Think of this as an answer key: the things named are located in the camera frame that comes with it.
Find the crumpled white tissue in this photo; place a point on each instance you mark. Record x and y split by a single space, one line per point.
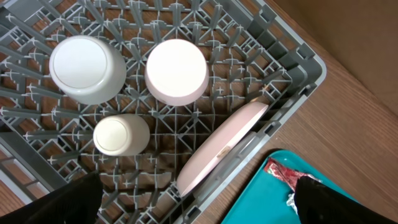
291 202

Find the grey plastic dish rack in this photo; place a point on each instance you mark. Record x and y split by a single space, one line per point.
252 55

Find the small pink-white bowl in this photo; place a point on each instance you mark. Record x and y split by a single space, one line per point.
176 72

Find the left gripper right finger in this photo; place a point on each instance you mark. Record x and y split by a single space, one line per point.
317 203

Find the teal plastic tray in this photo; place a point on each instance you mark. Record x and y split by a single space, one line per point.
264 198

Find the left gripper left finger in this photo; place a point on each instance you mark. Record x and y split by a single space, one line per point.
76 202

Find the red snack wrapper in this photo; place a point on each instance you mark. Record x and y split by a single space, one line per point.
285 174

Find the white cup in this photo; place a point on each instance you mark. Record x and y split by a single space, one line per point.
121 135

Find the large white plate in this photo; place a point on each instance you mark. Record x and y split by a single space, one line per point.
218 145

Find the grey bowl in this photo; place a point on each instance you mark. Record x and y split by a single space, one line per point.
87 69

